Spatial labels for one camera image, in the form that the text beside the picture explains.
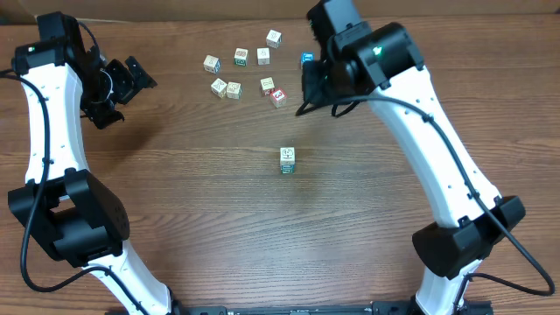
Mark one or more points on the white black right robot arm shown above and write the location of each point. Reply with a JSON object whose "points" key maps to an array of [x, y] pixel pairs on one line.
{"points": [[385, 69]]}

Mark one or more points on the green B wooden block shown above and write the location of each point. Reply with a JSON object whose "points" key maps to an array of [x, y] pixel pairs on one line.
{"points": [[241, 57]]}

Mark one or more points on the blue sided wooden block left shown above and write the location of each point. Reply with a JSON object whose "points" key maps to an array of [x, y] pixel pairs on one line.
{"points": [[212, 64]]}

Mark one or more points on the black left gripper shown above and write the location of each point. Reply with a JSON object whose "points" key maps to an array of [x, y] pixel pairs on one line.
{"points": [[132, 77]]}

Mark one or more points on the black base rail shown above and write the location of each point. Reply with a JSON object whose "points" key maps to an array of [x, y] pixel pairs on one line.
{"points": [[376, 308]]}

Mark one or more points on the blue top wooden block middle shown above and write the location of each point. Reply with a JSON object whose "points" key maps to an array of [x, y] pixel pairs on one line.
{"points": [[305, 57]]}

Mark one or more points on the red three wooden block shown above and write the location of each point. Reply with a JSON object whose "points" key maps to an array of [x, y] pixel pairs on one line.
{"points": [[278, 97]]}

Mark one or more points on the plain wooden block blue H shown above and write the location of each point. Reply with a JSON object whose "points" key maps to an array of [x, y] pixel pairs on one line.
{"points": [[287, 156]]}

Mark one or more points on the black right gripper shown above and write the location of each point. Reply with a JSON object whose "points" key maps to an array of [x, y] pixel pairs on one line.
{"points": [[309, 81]]}

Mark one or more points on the green sided wooden block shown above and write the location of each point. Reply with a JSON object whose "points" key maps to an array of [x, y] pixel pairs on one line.
{"points": [[234, 90]]}

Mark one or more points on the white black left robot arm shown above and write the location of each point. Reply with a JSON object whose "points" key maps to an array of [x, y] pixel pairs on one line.
{"points": [[63, 207]]}

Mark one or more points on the wooden block top centre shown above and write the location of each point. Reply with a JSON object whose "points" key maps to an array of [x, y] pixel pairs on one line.
{"points": [[274, 39]]}

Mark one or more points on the X marked wooden block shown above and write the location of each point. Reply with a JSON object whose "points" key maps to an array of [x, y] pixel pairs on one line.
{"points": [[219, 87]]}

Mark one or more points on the wooden block numeral one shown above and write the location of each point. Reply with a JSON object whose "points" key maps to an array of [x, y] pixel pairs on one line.
{"points": [[267, 85]]}

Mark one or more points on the green letter wooden block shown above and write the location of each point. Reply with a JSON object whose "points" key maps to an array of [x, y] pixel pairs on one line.
{"points": [[287, 168]]}

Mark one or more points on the plain wooden block red side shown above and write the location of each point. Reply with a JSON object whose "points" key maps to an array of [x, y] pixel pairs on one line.
{"points": [[263, 56]]}

